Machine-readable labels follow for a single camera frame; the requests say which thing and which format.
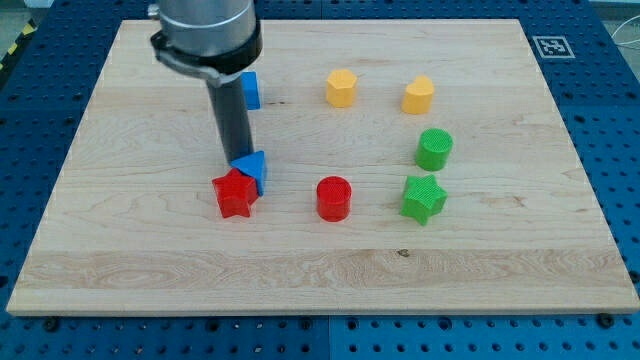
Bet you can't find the blue triangle block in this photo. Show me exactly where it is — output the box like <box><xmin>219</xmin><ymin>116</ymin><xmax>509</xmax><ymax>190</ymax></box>
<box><xmin>231</xmin><ymin>150</ymin><xmax>267</xmax><ymax>196</ymax></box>

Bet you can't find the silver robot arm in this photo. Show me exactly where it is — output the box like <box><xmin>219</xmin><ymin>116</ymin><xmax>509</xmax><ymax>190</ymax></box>
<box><xmin>147</xmin><ymin>0</ymin><xmax>263</xmax><ymax>87</ymax></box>

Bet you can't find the blue cube block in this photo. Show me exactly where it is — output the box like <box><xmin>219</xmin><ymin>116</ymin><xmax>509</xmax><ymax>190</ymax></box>
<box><xmin>241</xmin><ymin>71</ymin><xmax>261</xmax><ymax>110</ymax></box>

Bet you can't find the red cylinder block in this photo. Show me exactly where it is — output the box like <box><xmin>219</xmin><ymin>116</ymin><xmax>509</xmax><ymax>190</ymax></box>
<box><xmin>316</xmin><ymin>176</ymin><xmax>352</xmax><ymax>222</ymax></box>

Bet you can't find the red star block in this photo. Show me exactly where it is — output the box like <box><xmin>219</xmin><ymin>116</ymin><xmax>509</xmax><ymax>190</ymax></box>
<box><xmin>212</xmin><ymin>168</ymin><xmax>259</xmax><ymax>218</ymax></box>

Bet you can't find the wooden board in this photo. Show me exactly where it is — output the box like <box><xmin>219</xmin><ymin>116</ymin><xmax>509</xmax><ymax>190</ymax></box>
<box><xmin>7</xmin><ymin>19</ymin><xmax>639</xmax><ymax>317</ymax></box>

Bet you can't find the yellow hexagon block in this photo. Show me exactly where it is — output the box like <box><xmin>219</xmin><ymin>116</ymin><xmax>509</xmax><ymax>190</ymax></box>
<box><xmin>326</xmin><ymin>69</ymin><xmax>358</xmax><ymax>108</ymax></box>

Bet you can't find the green star block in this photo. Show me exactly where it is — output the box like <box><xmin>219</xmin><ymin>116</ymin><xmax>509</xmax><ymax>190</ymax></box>
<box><xmin>400</xmin><ymin>175</ymin><xmax>448</xmax><ymax>226</ymax></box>

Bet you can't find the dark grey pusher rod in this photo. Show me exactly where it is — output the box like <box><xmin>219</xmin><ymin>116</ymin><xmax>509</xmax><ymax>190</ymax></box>
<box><xmin>207</xmin><ymin>77</ymin><xmax>254</xmax><ymax>163</ymax></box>

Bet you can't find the green cylinder block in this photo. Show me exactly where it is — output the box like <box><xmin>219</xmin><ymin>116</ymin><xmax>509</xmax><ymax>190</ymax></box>
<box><xmin>415</xmin><ymin>128</ymin><xmax>453</xmax><ymax>171</ymax></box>

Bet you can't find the yellow heart block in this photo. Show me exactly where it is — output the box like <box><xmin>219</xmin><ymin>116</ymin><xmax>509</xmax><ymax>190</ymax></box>
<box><xmin>401</xmin><ymin>75</ymin><xmax>435</xmax><ymax>115</ymax></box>

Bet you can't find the white fiducial marker tag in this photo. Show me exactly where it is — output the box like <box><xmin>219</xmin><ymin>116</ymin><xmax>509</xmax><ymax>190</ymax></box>
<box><xmin>532</xmin><ymin>35</ymin><xmax>575</xmax><ymax>59</ymax></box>

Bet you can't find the yellow black hazard tape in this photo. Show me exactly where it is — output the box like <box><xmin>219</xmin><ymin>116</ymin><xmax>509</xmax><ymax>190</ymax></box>
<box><xmin>1</xmin><ymin>19</ymin><xmax>38</xmax><ymax>72</ymax></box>

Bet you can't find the white cable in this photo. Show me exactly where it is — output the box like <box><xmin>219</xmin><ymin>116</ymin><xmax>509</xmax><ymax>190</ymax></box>
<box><xmin>609</xmin><ymin>13</ymin><xmax>640</xmax><ymax>51</ymax></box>

